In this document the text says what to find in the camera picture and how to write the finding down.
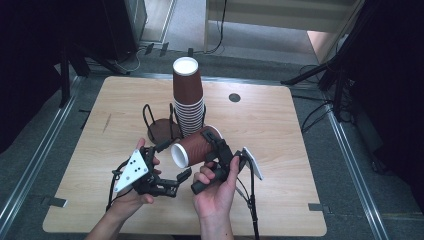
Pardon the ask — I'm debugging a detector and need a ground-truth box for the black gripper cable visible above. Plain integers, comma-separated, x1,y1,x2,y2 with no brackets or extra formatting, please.
105,159,131,213
234,166,261,240

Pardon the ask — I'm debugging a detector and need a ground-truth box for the ribbed brown paper cup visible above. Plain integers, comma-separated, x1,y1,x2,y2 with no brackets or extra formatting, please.
170,125,224,169

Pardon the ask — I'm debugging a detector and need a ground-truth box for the pale wooden furniture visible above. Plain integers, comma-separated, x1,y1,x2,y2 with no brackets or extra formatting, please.
203,0,364,64

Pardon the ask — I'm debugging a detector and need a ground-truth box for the black curtain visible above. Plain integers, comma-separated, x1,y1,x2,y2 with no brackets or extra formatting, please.
346,0,424,214
0,0,134,154

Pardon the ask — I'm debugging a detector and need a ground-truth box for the black floor cable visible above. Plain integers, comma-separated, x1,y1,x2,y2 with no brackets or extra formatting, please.
293,64,336,134

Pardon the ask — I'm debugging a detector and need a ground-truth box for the black hanging cable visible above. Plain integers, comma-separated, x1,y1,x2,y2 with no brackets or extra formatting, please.
193,0,228,56

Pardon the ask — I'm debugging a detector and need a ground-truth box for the metal floor rail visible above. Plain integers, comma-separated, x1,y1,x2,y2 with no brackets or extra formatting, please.
326,103,391,240
0,76,81,231

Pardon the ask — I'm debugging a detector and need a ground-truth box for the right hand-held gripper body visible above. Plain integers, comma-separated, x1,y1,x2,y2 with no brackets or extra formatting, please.
190,133,265,196

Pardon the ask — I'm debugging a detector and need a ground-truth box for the white floor cable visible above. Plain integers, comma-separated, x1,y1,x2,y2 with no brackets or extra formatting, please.
114,49,142,73

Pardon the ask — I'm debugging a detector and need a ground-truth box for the grey computer tower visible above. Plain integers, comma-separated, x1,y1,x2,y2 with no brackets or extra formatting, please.
124,0,148,44

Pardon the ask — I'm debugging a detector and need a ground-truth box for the person's right hand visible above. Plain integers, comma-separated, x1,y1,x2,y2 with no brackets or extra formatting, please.
192,155,242,221

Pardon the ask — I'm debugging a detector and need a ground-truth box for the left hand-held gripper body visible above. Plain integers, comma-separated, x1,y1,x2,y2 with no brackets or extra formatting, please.
113,146,183,198

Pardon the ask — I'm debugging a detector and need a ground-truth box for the person's left hand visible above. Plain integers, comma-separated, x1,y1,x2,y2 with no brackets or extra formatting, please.
109,138,162,221

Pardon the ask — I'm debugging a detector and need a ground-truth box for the stack of brown cups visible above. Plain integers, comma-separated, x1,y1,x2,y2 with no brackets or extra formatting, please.
172,56,205,138

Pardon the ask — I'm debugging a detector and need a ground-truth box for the black metal stand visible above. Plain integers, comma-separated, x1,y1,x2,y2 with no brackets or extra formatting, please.
59,43,131,108
280,0,374,121

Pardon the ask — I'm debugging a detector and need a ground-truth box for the grey tape strip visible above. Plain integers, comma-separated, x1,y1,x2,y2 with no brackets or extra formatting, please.
308,203,332,214
41,196,69,208

